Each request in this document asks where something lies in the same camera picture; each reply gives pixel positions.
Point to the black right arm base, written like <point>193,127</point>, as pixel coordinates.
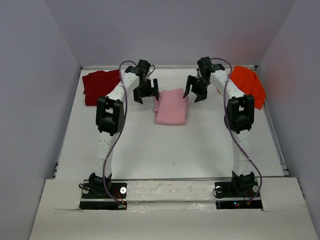
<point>241,192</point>

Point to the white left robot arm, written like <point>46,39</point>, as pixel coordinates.
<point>111,110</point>

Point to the aluminium table front rail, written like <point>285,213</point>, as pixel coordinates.
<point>189,179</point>

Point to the dark red folded t shirt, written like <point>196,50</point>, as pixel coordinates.
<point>99,84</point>

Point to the orange t shirt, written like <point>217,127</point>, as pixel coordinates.
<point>243,81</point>

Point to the pink t shirt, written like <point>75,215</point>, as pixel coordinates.
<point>171,108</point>

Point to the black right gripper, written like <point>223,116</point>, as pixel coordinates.
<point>198,87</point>

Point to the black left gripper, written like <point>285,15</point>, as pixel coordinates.
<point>145,90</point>

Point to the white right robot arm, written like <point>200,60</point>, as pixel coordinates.
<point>239,108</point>

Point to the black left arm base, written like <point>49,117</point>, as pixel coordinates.
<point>99,194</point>

